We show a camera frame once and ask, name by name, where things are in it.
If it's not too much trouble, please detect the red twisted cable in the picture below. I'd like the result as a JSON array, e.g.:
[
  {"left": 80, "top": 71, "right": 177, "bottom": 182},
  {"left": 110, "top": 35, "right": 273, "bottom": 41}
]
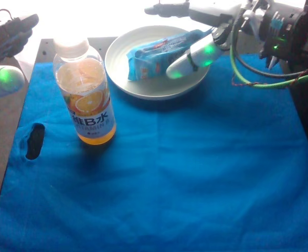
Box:
[{"left": 231, "top": 65, "right": 308, "bottom": 88}]

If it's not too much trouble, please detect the green cable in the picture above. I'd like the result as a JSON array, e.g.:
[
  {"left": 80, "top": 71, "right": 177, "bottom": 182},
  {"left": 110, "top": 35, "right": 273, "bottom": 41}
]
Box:
[{"left": 229, "top": 15, "right": 308, "bottom": 90}]

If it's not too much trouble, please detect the blue cloth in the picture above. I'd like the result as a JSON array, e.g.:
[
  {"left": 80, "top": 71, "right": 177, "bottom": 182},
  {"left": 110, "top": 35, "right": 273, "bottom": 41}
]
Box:
[{"left": 0, "top": 54, "right": 308, "bottom": 252}]

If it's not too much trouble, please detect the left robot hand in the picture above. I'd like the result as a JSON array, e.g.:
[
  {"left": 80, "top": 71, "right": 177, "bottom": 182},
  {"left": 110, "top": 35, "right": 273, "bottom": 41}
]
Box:
[{"left": 0, "top": 9, "right": 40, "bottom": 102}]

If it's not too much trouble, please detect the blue snack packet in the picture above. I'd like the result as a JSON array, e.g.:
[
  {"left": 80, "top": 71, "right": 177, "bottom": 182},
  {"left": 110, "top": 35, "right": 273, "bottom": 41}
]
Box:
[{"left": 126, "top": 28, "right": 212, "bottom": 82}]

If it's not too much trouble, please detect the black cable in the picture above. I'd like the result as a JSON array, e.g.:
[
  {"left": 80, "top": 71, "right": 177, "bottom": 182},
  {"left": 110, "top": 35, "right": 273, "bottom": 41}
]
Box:
[{"left": 234, "top": 26, "right": 308, "bottom": 79}]

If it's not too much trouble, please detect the orange vitamin drink bottle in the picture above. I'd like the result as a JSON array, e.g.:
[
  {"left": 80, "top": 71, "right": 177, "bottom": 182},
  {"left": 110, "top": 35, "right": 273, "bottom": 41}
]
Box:
[{"left": 52, "top": 36, "right": 117, "bottom": 145}]

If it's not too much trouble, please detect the white round plate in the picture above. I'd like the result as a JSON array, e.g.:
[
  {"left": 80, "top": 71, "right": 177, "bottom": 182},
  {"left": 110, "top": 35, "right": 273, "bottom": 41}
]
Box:
[{"left": 104, "top": 25, "right": 211, "bottom": 101}]

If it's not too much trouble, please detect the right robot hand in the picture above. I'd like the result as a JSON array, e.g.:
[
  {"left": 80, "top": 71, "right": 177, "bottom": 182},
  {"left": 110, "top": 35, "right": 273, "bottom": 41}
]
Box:
[{"left": 144, "top": 1, "right": 242, "bottom": 80}]

